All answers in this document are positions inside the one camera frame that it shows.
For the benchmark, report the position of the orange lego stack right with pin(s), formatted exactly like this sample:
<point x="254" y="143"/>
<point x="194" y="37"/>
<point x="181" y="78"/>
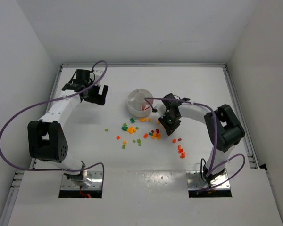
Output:
<point x="181" y="152"/>

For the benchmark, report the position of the yellow orange lego cluster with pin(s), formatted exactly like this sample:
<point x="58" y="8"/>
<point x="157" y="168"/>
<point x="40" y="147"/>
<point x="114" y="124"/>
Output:
<point x="131" y="130"/>

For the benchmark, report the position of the white round divided container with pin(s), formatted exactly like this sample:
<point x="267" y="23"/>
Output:
<point x="135" y="101"/>

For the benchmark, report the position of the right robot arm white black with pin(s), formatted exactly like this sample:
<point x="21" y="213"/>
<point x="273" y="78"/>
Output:
<point x="224" y="129"/>

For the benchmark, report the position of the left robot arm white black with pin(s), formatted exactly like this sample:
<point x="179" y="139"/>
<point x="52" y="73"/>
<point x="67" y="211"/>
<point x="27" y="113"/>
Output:
<point x="46" y="138"/>

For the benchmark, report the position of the red legos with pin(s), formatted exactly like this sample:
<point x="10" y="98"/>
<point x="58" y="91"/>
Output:
<point x="146" y="107"/>

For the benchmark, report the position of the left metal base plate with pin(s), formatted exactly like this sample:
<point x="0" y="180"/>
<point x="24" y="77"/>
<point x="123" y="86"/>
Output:
<point x="90" y="180"/>

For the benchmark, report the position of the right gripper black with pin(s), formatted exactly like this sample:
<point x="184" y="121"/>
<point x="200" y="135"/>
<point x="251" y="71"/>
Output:
<point x="170" y="126"/>

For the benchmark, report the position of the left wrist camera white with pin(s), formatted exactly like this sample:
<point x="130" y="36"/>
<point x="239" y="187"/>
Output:
<point x="97" y="74"/>

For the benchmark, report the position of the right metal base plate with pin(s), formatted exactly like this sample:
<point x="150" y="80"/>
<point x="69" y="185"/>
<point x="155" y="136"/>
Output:
<point x="197" y="182"/>

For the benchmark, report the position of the metal base plate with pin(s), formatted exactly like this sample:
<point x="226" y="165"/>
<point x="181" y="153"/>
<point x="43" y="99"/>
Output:
<point x="197" y="182"/>
<point x="90" y="180"/>

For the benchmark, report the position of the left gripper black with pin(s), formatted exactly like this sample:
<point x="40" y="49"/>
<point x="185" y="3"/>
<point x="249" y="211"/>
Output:
<point x="94" y="99"/>

